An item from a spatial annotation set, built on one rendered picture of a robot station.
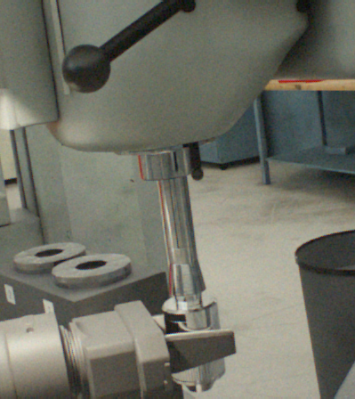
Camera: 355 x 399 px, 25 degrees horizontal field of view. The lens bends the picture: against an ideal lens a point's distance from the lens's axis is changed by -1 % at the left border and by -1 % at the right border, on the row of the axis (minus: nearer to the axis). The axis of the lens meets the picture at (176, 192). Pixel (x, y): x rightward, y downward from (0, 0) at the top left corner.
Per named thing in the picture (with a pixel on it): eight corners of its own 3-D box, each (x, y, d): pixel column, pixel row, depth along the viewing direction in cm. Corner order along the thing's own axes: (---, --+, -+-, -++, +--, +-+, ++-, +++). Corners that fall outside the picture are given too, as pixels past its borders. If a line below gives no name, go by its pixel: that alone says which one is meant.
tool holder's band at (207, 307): (217, 319, 66) (216, 307, 66) (160, 325, 67) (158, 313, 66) (218, 300, 71) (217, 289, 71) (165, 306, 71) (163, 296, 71)
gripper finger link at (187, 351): (234, 357, 68) (163, 372, 66) (230, 321, 67) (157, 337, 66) (240, 363, 66) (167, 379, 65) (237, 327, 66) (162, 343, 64)
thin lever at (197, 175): (195, 183, 61) (185, 109, 60) (189, 181, 62) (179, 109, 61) (206, 180, 62) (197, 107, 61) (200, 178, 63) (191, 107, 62)
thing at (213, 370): (225, 380, 67) (217, 319, 66) (169, 386, 68) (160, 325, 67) (225, 359, 72) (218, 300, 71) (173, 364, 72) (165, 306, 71)
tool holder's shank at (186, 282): (207, 305, 67) (189, 172, 65) (169, 309, 67) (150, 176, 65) (208, 293, 70) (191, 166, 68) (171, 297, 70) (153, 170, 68)
